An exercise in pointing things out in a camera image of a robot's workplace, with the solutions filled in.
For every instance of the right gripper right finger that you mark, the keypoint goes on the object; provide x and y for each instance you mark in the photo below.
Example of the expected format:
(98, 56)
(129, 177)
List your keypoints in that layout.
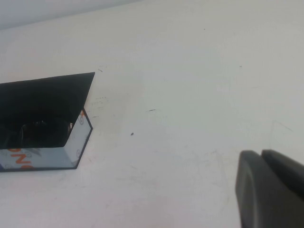
(287, 168)

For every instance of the black printed glasses case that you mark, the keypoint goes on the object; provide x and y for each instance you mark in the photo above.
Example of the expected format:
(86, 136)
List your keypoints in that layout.
(42, 95)

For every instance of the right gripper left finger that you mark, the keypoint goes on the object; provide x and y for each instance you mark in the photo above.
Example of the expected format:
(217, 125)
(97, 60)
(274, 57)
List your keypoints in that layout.
(261, 194)

